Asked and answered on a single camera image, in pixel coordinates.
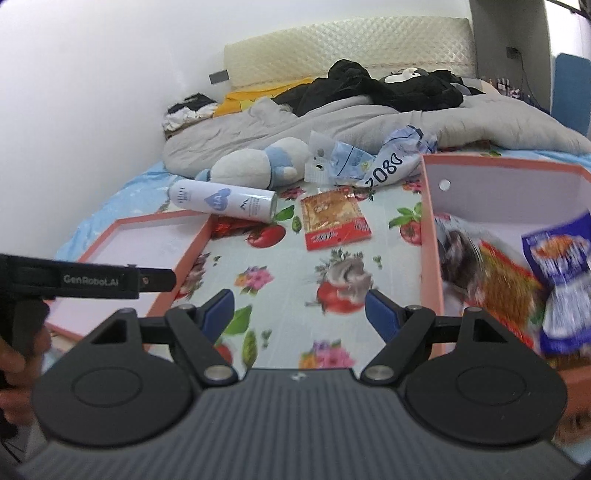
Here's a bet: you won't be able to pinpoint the orange tofu snack packet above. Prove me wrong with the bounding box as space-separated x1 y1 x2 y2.
301 187 372 251

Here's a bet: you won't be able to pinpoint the blue kimchi snack packet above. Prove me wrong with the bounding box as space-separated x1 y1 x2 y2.
522 212 590 356

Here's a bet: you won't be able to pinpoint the spicy strip snack packet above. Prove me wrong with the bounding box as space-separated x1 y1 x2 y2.
468 242 546 350

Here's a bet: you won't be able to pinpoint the red foil snack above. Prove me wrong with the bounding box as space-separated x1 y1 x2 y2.
211 216 262 239

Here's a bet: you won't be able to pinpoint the person's left hand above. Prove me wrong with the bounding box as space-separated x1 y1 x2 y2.
0 326 51 426

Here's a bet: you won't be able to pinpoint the pink box lid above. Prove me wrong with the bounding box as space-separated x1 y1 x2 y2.
46 211 212 340

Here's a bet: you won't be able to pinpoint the white spray bottle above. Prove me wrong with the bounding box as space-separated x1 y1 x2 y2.
168 179 277 224

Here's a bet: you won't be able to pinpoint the blue star bedsheet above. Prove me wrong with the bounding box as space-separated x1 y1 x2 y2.
55 161 177 262

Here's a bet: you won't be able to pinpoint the pink cardboard box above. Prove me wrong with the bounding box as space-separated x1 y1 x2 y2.
422 154 590 444

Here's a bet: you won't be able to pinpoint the crumpled blue plastic bag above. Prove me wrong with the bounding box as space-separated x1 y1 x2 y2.
353 125 438 189

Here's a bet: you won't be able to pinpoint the clear zip bag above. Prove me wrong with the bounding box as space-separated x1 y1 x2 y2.
304 131 376 187

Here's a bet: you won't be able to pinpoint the white blue plush toy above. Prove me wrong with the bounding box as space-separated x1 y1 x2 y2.
194 137 311 190

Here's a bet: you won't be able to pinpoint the black white clothes pile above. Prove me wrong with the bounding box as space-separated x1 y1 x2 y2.
162 93 219 134

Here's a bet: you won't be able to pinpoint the grey quilt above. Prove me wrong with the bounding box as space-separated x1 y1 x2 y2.
162 94 590 178

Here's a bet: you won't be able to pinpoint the yellow cloth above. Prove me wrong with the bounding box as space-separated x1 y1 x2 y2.
213 77 315 118

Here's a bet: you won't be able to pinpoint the bottles on nightstand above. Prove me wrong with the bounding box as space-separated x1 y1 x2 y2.
489 78 522 98

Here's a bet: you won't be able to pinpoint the blue chair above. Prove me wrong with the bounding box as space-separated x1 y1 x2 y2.
551 53 591 137

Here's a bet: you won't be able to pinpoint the cream padded headboard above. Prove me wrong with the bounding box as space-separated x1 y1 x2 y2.
223 16 477 89

